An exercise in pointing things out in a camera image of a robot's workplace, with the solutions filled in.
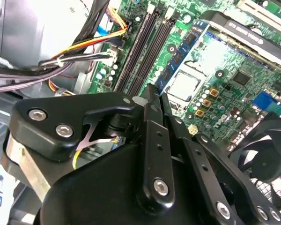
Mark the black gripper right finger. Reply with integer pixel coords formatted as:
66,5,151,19
161,93,281,225

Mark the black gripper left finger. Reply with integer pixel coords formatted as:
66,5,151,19
0,83,177,215

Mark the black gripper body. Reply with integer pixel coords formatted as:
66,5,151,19
39,142,225,225

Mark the blue RAM stick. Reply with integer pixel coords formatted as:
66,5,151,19
154,20,208,91

